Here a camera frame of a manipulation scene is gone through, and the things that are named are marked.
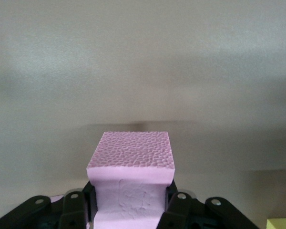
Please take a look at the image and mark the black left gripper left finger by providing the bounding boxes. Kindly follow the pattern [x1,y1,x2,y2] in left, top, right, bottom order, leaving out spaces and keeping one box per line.
[0,180,97,229]

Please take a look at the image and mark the pink foam cube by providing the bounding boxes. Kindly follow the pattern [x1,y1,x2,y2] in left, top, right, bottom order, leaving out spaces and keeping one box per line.
[86,130,176,229]

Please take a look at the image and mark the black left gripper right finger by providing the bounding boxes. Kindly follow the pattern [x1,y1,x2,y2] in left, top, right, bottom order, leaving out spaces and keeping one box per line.
[157,178,260,229]

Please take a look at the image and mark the yellow foam cube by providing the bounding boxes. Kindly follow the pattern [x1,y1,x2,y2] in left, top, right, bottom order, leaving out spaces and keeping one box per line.
[266,217,286,229]

